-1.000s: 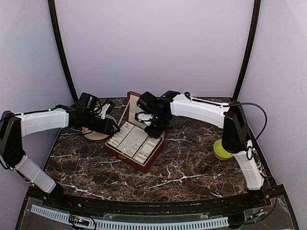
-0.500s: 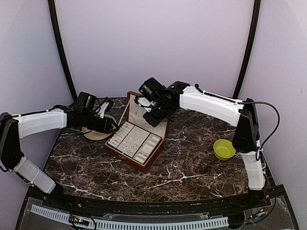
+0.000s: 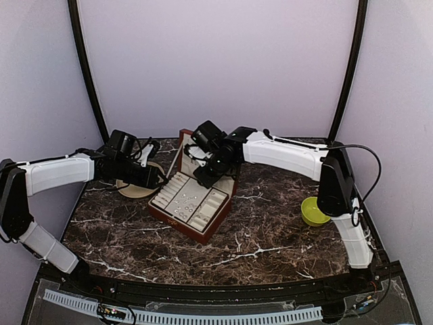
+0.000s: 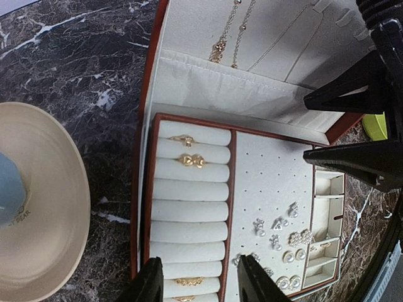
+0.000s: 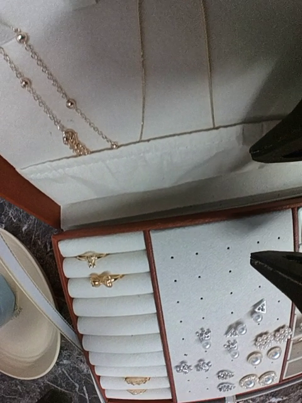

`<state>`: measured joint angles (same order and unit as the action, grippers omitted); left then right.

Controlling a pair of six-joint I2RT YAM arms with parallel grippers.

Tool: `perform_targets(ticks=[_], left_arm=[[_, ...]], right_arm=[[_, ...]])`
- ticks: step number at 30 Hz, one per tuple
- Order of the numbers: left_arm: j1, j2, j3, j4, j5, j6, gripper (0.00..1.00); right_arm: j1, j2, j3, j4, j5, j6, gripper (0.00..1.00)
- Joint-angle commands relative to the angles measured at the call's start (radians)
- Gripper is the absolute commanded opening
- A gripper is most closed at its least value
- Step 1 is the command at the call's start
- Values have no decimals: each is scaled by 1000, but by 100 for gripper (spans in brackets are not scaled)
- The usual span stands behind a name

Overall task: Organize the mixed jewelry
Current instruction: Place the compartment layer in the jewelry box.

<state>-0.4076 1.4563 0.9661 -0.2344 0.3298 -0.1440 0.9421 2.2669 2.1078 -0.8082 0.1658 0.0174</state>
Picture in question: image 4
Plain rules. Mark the triangle crystal stud earring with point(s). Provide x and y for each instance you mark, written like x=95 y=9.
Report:
x=277 y=226

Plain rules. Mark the blue ceramic mug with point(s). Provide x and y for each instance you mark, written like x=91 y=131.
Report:
x=13 y=193

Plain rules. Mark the beige saucer plate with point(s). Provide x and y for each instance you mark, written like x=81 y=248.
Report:
x=42 y=247

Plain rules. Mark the green plastic bowl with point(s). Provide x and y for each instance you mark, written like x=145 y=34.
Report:
x=375 y=127

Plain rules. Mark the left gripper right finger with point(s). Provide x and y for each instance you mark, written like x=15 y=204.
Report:
x=254 y=283

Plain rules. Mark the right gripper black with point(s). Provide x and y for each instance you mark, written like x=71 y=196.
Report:
x=372 y=86

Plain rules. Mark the black front rail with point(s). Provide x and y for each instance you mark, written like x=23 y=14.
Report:
x=376 y=249

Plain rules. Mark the beige jewelry tray insert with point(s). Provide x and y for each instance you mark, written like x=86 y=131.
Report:
x=213 y=193

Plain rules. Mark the brown leather jewelry box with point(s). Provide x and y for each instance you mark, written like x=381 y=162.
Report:
x=246 y=63

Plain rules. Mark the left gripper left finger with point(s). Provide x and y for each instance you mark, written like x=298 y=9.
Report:
x=147 y=286

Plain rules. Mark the grey cable duct strip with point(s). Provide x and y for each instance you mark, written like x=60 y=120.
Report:
x=388 y=286

